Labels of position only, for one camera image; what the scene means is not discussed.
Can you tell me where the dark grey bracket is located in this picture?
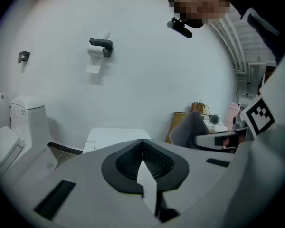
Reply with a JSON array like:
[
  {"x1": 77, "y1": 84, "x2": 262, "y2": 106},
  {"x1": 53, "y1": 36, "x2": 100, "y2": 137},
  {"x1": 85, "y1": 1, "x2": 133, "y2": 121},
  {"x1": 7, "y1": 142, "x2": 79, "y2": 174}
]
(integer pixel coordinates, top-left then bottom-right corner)
[{"x1": 89, "y1": 38, "x2": 114, "y2": 58}]

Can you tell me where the person's head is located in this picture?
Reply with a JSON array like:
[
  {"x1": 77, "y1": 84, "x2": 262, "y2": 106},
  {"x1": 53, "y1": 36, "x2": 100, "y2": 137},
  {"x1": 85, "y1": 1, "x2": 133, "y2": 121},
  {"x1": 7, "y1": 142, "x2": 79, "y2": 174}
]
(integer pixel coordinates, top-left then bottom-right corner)
[{"x1": 167, "y1": 0, "x2": 231, "y2": 29}]

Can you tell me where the dark wall hook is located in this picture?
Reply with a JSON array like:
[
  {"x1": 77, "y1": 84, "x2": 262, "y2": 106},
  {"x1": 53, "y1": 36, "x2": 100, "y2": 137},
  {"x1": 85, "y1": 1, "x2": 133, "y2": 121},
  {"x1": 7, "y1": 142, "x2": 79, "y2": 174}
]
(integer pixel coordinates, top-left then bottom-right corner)
[{"x1": 18, "y1": 51, "x2": 31, "y2": 64}]

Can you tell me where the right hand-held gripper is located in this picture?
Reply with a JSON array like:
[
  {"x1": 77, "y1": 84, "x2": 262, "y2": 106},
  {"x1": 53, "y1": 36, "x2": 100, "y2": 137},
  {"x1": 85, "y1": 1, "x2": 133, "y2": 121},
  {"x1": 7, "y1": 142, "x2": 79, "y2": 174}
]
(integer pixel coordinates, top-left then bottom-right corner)
[{"x1": 194, "y1": 7, "x2": 285, "y2": 228}]

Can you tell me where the brown cardboard box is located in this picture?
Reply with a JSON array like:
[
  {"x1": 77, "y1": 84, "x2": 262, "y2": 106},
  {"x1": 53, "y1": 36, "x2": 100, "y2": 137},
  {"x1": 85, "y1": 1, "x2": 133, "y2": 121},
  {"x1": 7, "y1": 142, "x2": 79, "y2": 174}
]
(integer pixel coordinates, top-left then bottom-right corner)
[{"x1": 165, "y1": 112, "x2": 193, "y2": 145}]

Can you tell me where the black head camera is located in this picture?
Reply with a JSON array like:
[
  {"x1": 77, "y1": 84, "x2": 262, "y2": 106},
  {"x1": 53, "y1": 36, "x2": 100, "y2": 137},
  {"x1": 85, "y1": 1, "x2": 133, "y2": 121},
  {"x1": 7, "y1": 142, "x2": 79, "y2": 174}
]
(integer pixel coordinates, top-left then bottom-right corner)
[{"x1": 166, "y1": 17, "x2": 193, "y2": 39}]

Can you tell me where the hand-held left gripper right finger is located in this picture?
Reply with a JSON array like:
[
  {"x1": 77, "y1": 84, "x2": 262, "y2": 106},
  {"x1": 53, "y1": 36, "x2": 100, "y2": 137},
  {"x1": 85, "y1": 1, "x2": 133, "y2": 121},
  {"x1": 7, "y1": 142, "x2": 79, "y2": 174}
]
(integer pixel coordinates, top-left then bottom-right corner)
[{"x1": 142, "y1": 138, "x2": 236, "y2": 223}]

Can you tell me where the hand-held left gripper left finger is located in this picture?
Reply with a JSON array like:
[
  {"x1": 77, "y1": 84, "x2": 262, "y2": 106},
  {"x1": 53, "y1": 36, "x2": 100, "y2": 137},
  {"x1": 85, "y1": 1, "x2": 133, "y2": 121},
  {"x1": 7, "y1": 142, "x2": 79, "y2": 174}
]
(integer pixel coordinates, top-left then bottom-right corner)
[{"x1": 1, "y1": 138, "x2": 155, "y2": 224}]

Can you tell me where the white toilet paper roll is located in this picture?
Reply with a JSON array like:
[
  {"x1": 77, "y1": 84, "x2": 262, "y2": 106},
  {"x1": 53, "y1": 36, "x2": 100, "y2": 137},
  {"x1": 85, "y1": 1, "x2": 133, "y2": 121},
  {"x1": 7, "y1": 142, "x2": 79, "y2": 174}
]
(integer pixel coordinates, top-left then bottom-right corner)
[{"x1": 86, "y1": 45, "x2": 105, "y2": 75}]

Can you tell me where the white metal frame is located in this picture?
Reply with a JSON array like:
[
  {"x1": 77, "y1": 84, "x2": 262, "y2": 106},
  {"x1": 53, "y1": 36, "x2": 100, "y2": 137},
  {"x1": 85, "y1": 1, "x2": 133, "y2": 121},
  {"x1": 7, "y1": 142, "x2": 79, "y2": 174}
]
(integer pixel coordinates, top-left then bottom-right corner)
[{"x1": 208, "y1": 15, "x2": 277, "y2": 75}]

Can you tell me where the pink plastic container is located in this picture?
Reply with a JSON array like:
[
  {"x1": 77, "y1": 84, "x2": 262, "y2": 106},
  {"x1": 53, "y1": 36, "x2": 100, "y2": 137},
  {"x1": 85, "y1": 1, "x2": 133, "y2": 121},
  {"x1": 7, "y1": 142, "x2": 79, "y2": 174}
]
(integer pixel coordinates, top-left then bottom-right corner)
[{"x1": 227, "y1": 102, "x2": 242, "y2": 131}]

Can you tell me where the tan bag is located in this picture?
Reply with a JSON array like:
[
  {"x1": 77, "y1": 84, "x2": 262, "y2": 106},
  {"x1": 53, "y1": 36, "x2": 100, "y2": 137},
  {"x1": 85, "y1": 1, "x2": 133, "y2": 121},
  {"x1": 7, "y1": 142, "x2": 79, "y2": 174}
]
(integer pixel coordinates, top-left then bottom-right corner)
[{"x1": 191, "y1": 101, "x2": 211, "y2": 115}]

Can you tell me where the grey cleaning cloth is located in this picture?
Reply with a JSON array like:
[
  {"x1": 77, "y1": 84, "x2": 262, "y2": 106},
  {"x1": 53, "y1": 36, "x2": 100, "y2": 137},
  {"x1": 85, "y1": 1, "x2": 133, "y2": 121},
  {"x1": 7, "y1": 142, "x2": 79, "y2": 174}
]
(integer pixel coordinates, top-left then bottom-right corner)
[{"x1": 168, "y1": 111, "x2": 210, "y2": 149}]

